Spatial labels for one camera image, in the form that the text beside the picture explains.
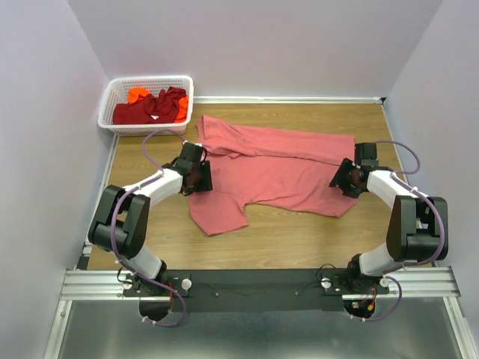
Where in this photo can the white plastic laundry basket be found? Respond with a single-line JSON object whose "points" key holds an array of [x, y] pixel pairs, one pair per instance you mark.
{"points": [[117, 91]]}

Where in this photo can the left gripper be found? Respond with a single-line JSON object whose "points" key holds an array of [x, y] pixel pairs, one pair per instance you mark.
{"points": [[203, 176]]}

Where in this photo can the orange t shirt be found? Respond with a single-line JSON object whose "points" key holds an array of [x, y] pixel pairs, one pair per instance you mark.
{"points": [[169, 106]]}

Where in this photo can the pink t shirt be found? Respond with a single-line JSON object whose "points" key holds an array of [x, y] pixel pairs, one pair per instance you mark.
{"points": [[273, 167]]}

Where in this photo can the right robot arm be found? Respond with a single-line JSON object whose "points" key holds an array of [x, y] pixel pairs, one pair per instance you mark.
{"points": [[418, 227]]}

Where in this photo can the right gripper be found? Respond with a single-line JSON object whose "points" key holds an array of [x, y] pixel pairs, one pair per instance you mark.
{"points": [[340, 177]]}

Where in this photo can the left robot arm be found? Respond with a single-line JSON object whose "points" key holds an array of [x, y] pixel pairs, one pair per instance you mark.
{"points": [[120, 222]]}

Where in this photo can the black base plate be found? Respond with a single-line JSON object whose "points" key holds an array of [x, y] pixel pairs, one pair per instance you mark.
{"points": [[330, 295]]}

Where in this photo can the dark red t shirt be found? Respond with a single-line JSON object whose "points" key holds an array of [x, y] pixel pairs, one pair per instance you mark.
{"points": [[124, 115]]}

